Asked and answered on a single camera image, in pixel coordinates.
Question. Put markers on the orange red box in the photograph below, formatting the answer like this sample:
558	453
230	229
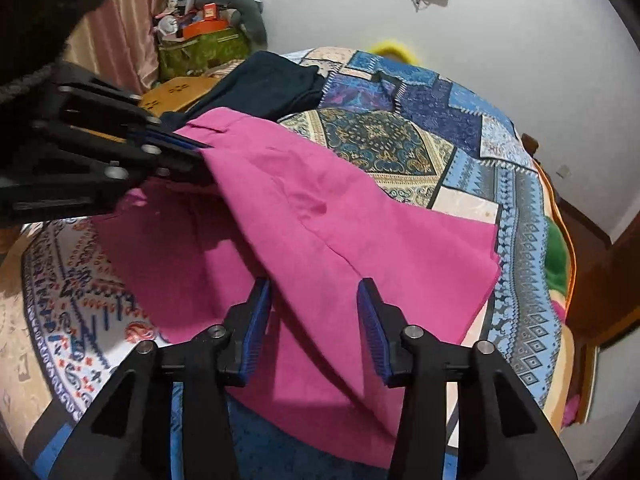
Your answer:
210	21

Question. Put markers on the yellow foam headboard arch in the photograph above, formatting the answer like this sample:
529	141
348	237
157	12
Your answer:
395	50

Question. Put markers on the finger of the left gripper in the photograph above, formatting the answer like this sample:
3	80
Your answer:
164	139
187	167

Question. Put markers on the brown wooden door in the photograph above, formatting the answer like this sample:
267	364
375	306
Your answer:
607	283

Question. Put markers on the white wall socket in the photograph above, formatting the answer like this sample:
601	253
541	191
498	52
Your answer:
563	171

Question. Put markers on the patchwork patterned bedspread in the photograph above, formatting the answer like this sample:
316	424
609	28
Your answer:
425	140

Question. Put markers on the green storage bag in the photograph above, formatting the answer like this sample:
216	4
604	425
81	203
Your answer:
199	54

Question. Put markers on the dark navy folded garment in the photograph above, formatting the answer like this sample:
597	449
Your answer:
265	85

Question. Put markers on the grey neck pillow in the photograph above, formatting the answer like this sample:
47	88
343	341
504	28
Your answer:
246	14

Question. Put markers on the striped pink curtain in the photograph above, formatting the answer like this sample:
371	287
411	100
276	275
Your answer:
116	42

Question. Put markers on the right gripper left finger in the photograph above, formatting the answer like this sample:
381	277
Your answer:
125	433

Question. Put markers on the wooden lap desk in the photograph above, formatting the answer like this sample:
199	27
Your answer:
177	94

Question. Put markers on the pink pants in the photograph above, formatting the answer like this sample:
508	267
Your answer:
285	208

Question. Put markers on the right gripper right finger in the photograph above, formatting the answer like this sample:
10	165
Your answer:
503	434

